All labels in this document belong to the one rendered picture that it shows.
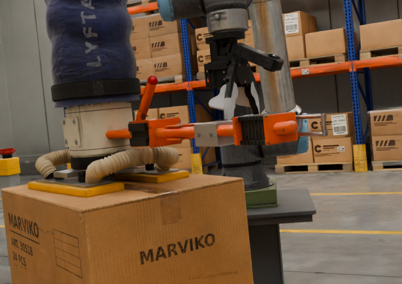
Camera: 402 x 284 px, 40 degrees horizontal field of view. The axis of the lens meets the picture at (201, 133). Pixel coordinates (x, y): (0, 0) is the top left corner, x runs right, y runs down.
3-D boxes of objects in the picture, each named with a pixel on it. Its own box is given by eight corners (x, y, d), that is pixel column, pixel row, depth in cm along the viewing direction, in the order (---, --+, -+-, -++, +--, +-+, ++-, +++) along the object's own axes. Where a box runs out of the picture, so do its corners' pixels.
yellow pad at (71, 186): (27, 189, 149) (25, 171, 149) (62, 183, 156) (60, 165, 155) (86, 198, 123) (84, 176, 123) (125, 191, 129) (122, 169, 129)
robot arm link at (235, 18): (253, 11, 125) (234, 6, 116) (255, 33, 125) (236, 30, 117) (218, 17, 129) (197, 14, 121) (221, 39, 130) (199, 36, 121)
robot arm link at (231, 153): (225, 160, 224) (221, 117, 223) (268, 156, 220) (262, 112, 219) (218, 165, 209) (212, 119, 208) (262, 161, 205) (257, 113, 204)
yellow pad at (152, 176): (91, 178, 161) (89, 161, 161) (121, 173, 167) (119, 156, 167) (157, 184, 135) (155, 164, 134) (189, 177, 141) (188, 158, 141)
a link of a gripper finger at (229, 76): (229, 106, 120) (237, 73, 124) (237, 105, 119) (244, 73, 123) (219, 94, 116) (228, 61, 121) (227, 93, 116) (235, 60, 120)
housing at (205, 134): (194, 146, 109) (191, 124, 109) (220, 142, 113) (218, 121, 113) (216, 146, 103) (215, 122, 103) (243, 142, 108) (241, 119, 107)
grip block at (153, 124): (128, 147, 125) (125, 122, 125) (163, 143, 131) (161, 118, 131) (148, 148, 119) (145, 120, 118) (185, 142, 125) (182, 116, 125)
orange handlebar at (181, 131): (48, 143, 163) (46, 131, 163) (136, 132, 182) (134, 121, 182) (280, 140, 91) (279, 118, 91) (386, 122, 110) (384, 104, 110)
